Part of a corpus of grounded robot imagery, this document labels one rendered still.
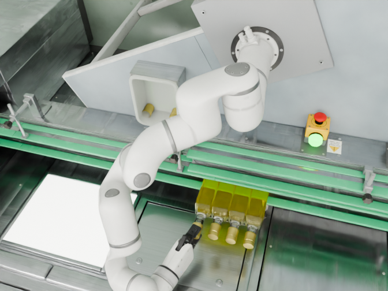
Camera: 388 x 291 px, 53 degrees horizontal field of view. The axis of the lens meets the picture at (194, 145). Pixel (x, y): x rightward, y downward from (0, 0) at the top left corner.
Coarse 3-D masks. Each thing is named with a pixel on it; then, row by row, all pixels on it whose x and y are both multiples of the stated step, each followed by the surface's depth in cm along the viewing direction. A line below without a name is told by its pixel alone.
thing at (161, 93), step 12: (132, 84) 131; (144, 84) 139; (156, 84) 137; (168, 84) 136; (132, 96) 135; (144, 96) 142; (156, 96) 142; (168, 96) 140; (156, 108) 146; (168, 108) 144; (144, 120) 144; (156, 120) 144
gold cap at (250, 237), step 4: (248, 232) 123; (252, 232) 123; (248, 236) 122; (252, 236) 122; (244, 240) 122; (248, 240) 121; (252, 240) 121; (244, 244) 122; (248, 244) 121; (252, 244) 121; (248, 248) 123
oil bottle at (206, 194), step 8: (208, 184) 135; (216, 184) 135; (200, 192) 133; (208, 192) 133; (216, 192) 134; (200, 200) 130; (208, 200) 130; (200, 208) 129; (208, 208) 129; (208, 216) 130
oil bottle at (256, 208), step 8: (256, 192) 132; (264, 192) 132; (256, 200) 130; (264, 200) 130; (248, 208) 128; (256, 208) 128; (264, 208) 128; (248, 216) 126; (256, 216) 126; (248, 224) 126; (256, 224) 125
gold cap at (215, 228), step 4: (212, 224) 126; (216, 224) 125; (212, 228) 124; (216, 228) 124; (220, 228) 126; (208, 232) 125; (212, 232) 123; (216, 232) 124; (208, 236) 124; (212, 236) 124; (216, 236) 123
